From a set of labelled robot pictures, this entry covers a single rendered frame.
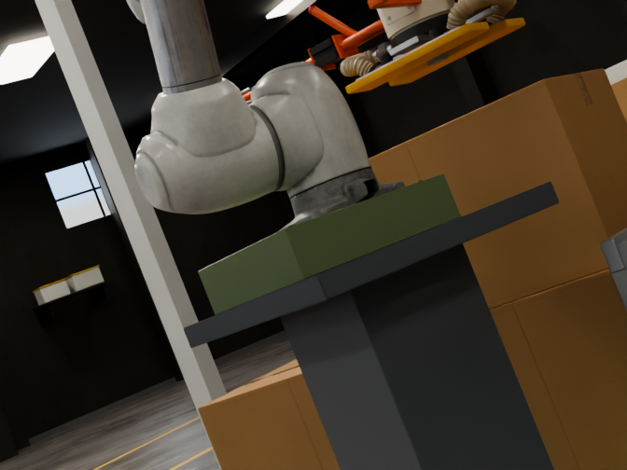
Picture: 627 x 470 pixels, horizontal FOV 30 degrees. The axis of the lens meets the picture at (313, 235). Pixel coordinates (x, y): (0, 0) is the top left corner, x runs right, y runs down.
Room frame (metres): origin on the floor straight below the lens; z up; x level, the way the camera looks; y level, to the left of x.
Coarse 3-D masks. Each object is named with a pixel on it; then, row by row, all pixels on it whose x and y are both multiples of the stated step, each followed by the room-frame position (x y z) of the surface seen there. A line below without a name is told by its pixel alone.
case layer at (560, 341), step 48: (576, 288) 2.37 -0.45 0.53; (528, 336) 2.45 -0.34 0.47; (576, 336) 2.40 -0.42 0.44; (624, 336) 2.34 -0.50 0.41; (288, 384) 2.83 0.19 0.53; (528, 384) 2.48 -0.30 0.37; (576, 384) 2.42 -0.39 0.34; (624, 384) 2.36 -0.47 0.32; (240, 432) 2.95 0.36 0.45; (288, 432) 2.86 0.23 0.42; (576, 432) 2.44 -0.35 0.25; (624, 432) 2.38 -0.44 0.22
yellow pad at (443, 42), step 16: (432, 32) 2.53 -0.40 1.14; (448, 32) 2.48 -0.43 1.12; (464, 32) 2.45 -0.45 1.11; (480, 32) 2.50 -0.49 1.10; (416, 48) 2.53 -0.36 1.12; (432, 48) 2.50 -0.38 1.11; (448, 48) 2.56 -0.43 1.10; (384, 64) 2.59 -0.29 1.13; (400, 64) 2.55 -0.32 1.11; (416, 64) 2.60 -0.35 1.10; (368, 80) 2.60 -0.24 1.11; (384, 80) 2.65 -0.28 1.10
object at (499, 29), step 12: (492, 24) 2.63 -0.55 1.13; (504, 24) 2.60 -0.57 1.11; (516, 24) 2.63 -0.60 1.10; (480, 36) 2.64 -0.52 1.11; (492, 36) 2.64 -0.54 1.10; (456, 48) 2.67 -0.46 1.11; (468, 48) 2.69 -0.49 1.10; (408, 72) 2.76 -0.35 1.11; (420, 72) 2.75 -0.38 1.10; (396, 84) 2.79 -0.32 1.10
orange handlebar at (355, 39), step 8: (368, 0) 2.43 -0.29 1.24; (376, 0) 2.40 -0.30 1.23; (384, 0) 2.39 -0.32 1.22; (392, 0) 2.47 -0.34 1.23; (400, 0) 2.50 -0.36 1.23; (408, 0) 2.52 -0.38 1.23; (416, 0) 2.55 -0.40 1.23; (376, 8) 2.44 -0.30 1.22; (376, 24) 2.69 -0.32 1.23; (360, 32) 2.72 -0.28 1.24; (368, 32) 2.71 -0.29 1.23; (376, 32) 2.70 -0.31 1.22; (344, 40) 2.75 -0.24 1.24; (352, 40) 2.73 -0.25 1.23; (360, 40) 2.73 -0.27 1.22; (368, 40) 2.77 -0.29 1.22; (344, 48) 2.76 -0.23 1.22; (248, 96) 2.93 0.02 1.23
